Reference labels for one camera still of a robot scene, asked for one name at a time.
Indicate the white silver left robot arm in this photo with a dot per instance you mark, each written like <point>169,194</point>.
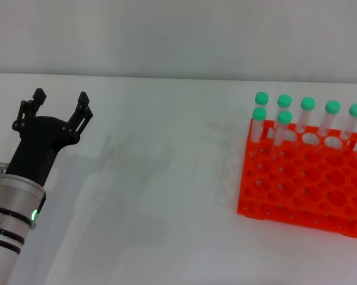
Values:
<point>9,213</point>

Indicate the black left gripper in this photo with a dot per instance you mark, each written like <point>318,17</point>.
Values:
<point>38,142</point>

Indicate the clear test tube green cap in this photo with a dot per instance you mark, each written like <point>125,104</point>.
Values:
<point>284,117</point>
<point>261,98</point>
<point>332,107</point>
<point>284,101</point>
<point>356,110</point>
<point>308,103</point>
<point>259,113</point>

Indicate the orange test tube rack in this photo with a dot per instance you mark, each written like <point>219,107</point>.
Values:
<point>303,184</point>

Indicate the clear plastic wrist bracket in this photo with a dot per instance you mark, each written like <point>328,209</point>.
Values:
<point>0,167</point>

